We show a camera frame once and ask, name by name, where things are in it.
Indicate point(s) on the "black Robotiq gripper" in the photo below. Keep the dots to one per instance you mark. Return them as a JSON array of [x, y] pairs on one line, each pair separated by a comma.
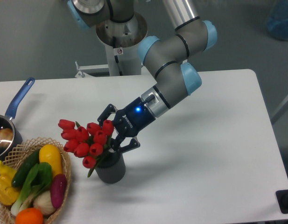
[[128, 122]]

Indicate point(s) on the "red tulip bouquet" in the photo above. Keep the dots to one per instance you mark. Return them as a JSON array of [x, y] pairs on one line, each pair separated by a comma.
[[91, 143]]

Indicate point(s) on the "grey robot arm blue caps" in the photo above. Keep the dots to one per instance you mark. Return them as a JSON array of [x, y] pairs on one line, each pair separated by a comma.
[[165, 60]]

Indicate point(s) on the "dark grey ribbed vase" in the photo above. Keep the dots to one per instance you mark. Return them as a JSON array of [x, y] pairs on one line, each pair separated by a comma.
[[112, 168]]

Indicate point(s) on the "yellow squash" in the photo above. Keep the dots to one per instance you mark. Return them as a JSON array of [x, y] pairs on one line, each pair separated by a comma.
[[50, 153]]

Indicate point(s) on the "purple eggplant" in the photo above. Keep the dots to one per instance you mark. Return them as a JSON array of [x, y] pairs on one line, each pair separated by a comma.
[[57, 190]]

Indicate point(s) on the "green bok choy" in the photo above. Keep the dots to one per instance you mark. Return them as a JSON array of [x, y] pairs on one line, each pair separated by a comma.
[[38, 180]]

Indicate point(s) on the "beige garlic bulb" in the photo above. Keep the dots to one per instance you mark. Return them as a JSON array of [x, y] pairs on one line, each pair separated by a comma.
[[43, 203]]

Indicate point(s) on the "green cucumber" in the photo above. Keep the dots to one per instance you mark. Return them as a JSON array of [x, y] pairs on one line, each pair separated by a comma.
[[21, 174]]

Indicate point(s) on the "bread roll in saucepan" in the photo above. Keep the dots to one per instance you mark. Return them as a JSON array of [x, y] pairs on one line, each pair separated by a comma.
[[6, 137]]

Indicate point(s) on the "orange fruit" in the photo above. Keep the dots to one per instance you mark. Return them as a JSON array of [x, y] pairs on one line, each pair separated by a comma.
[[29, 216]]

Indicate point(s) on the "yellow bell pepper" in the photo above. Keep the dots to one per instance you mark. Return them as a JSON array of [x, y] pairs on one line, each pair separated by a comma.
[[8, 194]]

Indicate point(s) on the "black device at table edge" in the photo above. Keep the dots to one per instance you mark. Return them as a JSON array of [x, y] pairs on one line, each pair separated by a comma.
[[282, 198]]

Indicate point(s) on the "blue bag on floor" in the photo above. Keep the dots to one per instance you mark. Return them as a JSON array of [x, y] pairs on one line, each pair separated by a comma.
[[277, 21]]

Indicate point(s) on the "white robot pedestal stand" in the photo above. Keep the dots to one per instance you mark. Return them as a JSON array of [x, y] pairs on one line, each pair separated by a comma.
[[121, 41]]

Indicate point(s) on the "saucepan with blue handle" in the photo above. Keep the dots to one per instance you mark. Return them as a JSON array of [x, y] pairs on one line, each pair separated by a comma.
[[6, 120]]

